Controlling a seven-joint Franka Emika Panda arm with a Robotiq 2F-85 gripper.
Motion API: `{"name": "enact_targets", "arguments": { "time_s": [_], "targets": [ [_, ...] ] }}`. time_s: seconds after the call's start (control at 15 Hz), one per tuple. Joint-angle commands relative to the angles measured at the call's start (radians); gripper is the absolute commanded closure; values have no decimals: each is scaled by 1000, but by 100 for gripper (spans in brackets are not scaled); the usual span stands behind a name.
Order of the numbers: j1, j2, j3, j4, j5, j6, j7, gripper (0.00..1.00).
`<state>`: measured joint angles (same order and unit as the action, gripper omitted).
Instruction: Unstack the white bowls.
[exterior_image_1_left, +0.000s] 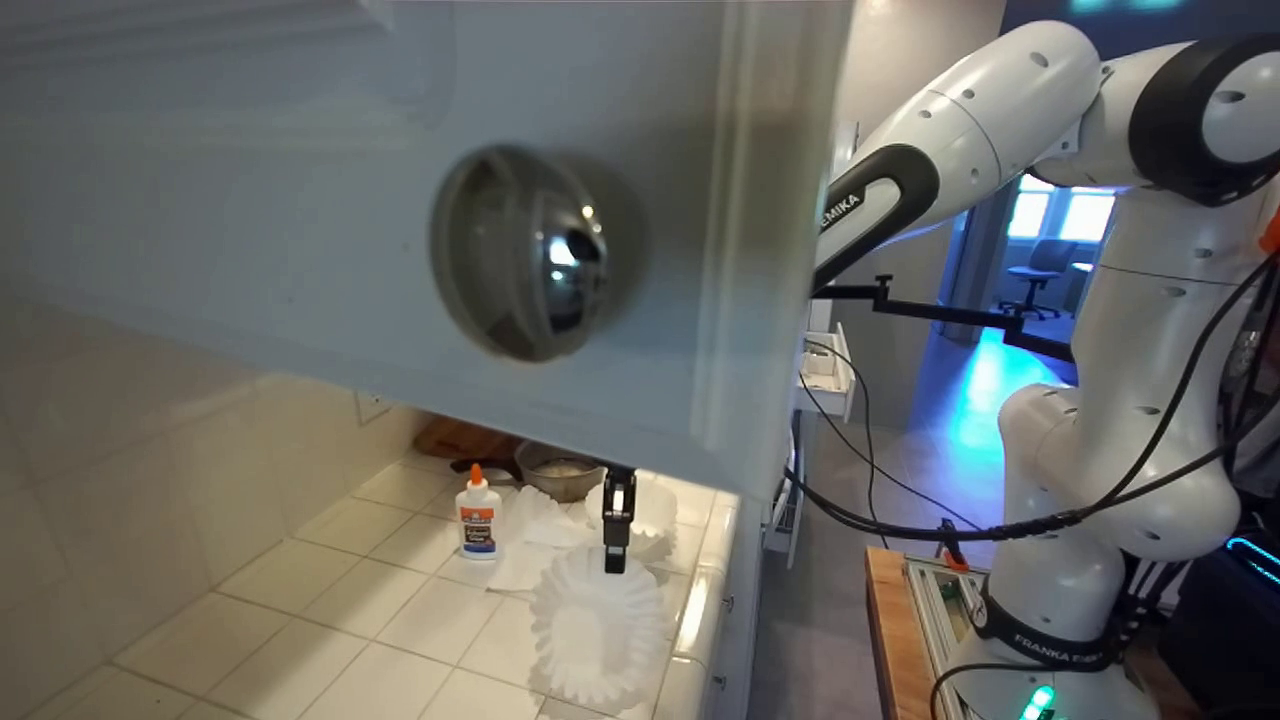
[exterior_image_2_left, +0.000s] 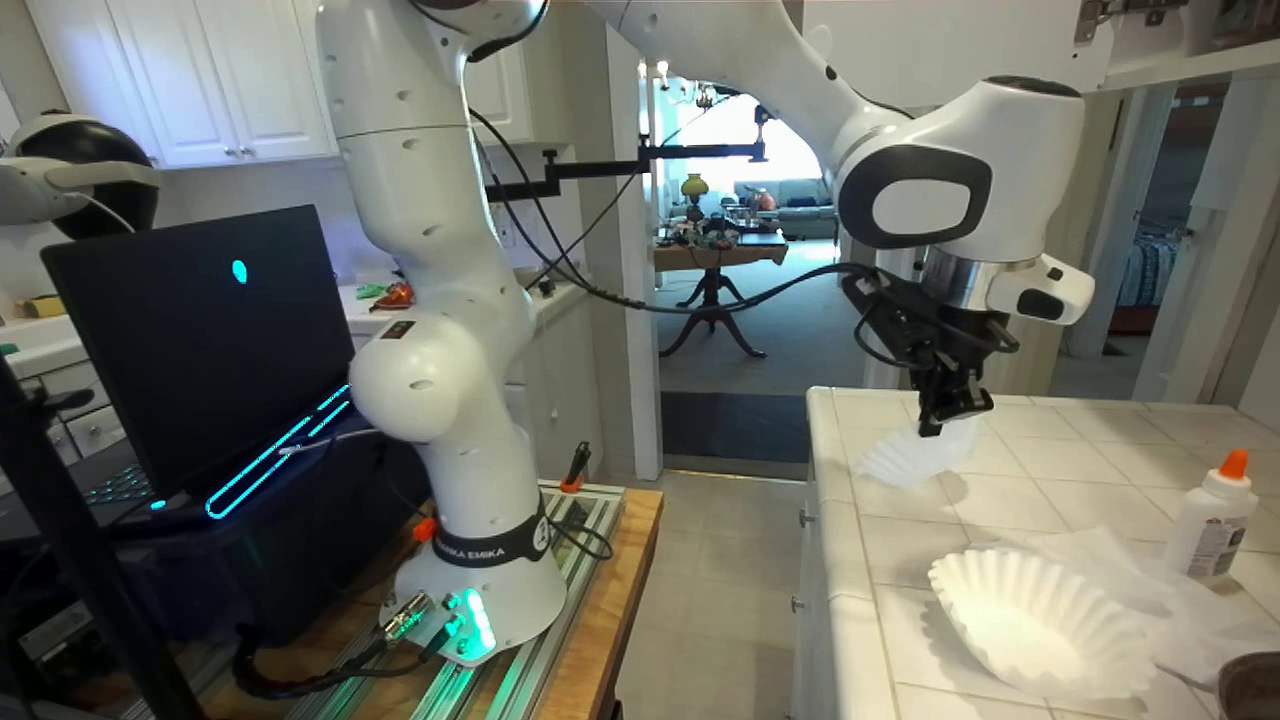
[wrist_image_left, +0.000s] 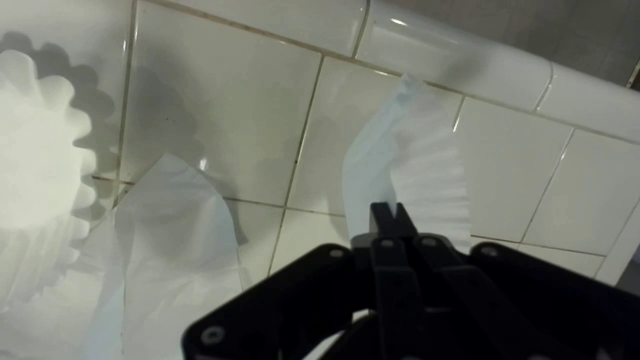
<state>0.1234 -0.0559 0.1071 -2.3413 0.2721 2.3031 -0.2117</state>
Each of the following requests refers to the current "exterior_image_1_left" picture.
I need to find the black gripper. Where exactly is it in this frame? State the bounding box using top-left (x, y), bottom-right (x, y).
top-left (595, 461), bottom-right (640, 578)

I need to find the white cloth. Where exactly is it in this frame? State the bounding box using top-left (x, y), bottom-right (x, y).
top-left (527, 537), bottom-right (673, 716)

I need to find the white paper napkin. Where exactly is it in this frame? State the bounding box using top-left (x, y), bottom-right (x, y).
top-left (482, 481), bottom-right (609, 601)

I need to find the brown bowl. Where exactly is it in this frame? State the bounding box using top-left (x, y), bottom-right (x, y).
top-left (513, 440), bottom-right (611, 506)

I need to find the white glue bottle orange cap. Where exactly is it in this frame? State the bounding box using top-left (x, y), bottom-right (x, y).
top-left (453, 461), bottom-right (507, 565)

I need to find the wooden cutting board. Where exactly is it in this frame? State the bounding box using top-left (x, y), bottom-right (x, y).
top-left (409, 411), bottom-right (527, 472)

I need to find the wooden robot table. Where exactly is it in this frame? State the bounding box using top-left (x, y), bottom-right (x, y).
top-left (861, 539), bottom-right (954, 720)

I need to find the round metal door knob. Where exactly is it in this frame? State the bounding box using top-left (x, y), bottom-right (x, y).
top-left (428, 138), bottom-right (648, 368)

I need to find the grey cabinet door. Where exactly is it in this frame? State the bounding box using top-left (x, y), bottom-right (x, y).
top-left (0, 0), bottom-right (856, 498)

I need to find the black office chair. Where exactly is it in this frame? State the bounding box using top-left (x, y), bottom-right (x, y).
top-left (1000, 237), bottom-right (1081, 321)

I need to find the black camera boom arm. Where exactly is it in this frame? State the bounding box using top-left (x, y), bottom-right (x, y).
top-left (810, 271), bottom-right (1081, 362)

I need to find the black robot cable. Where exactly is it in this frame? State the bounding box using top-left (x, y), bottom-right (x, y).
top-left (782, 250), bottom-right (1280, 546)

